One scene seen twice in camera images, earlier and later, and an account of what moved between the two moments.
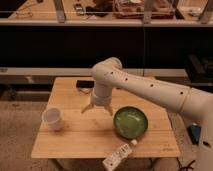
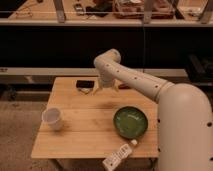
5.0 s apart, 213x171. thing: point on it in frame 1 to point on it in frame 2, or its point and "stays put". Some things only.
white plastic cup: [53, 118] stays put
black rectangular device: [85, 84] stays put
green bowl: [130, 122] stays put
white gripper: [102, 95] to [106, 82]
